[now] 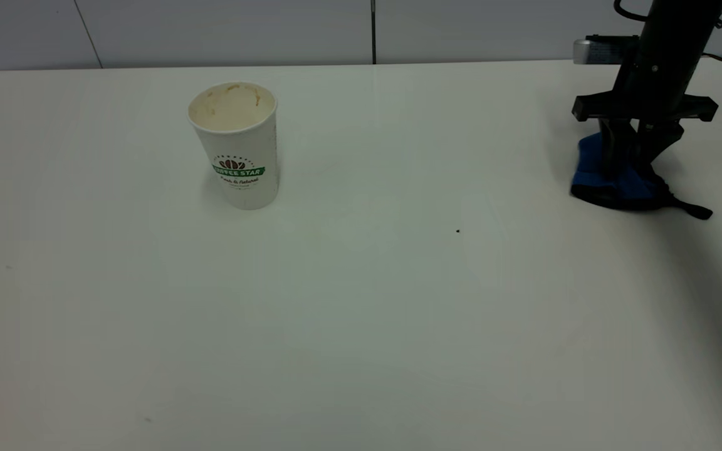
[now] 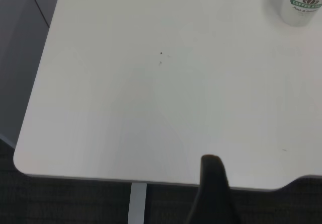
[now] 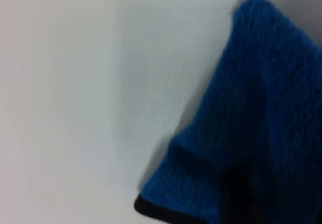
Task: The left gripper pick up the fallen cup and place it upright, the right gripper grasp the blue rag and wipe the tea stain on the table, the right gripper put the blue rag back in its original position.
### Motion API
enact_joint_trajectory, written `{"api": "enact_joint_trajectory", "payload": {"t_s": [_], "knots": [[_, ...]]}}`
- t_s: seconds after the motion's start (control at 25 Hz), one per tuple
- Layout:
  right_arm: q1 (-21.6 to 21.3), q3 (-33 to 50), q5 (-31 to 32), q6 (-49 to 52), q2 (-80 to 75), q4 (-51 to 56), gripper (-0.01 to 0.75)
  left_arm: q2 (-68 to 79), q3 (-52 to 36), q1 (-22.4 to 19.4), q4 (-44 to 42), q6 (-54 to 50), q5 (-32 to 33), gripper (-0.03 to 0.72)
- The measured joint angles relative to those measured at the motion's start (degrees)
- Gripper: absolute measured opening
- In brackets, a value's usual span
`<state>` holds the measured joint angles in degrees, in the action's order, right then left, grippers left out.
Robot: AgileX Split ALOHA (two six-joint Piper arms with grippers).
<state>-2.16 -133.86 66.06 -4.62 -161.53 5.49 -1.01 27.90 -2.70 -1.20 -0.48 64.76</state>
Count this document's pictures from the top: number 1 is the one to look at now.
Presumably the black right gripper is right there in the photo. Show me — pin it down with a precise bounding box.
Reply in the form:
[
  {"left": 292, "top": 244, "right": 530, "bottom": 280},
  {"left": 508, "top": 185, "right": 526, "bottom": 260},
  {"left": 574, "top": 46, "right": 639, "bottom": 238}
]
[{"left": 572, "top": 63, "right": 719, "bottom": 177}]

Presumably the blue microfibre cloth black trim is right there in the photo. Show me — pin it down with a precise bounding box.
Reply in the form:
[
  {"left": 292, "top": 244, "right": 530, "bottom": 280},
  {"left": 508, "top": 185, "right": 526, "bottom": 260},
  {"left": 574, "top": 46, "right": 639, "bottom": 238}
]
[{"left": 570, "top": 133, "right": 713, "bottom": 220}]

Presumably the white paper coffee cup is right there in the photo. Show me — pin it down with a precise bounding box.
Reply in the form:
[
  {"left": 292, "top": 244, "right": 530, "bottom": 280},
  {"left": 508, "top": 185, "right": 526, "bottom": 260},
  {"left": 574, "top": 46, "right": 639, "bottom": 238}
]
[{"left": 187, "top": 82, "right": 279, "bottom": 211}]

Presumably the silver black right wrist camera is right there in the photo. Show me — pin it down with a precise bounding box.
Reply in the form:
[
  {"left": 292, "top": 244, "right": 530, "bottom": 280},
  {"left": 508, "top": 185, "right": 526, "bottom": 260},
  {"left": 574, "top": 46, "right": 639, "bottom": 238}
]
[{"left": 572, "top": 36, "right": 641, "bottom": 66}]

